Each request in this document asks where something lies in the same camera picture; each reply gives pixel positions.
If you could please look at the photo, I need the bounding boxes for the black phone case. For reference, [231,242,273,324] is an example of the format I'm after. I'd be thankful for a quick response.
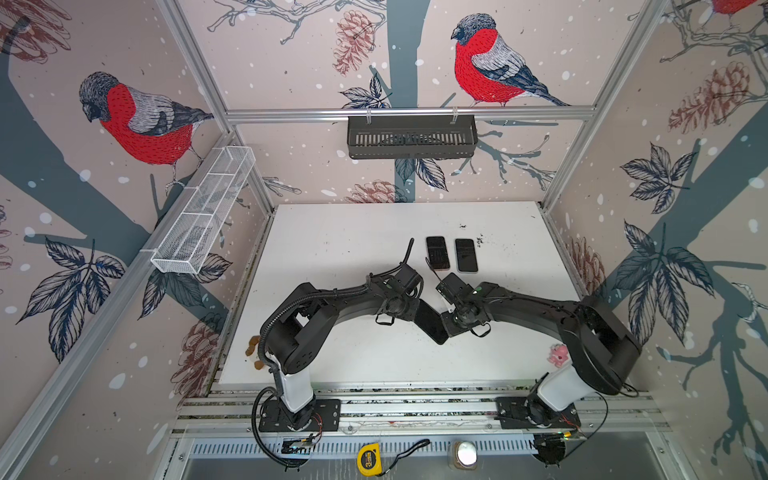
[413,298,450,346]

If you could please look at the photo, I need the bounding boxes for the white phone face down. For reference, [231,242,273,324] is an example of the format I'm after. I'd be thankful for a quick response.
[455,238,479,272]

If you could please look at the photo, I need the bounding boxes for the pink purple phone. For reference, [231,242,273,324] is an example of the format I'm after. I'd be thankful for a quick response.
[426,236,451,271]

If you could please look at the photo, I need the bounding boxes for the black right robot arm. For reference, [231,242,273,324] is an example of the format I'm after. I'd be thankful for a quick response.
[436,274,641,426]

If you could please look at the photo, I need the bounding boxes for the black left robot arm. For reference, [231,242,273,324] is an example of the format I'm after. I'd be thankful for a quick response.
[257,263,424,416]

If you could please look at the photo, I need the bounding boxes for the small pink toy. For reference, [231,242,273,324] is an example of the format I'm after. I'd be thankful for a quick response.
[547,343,570,369]

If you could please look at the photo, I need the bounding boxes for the round silver puck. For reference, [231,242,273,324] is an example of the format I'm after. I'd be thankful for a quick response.
[450,441,478,470]

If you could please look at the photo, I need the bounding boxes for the yellow tape measure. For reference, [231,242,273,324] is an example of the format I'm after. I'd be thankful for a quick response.
[356,443,383,477]

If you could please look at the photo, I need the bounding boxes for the small circuit board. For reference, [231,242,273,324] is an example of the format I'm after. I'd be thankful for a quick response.
[280,438,314,456]

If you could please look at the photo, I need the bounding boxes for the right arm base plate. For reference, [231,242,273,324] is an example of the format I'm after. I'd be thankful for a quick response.
[495,396,581,430]

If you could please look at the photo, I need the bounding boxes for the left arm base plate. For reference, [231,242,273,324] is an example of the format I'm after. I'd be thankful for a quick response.
[255,399,341,433]

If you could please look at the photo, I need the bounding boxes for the black corrugated cable left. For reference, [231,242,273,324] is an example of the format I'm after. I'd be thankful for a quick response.
[249,237,416,469]

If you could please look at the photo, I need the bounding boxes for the black wall basket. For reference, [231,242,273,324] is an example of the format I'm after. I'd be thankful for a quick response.
[347,115,478,160]

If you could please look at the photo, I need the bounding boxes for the white wire mesh basket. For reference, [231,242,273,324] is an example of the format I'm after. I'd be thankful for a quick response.
[151,146,255,275]

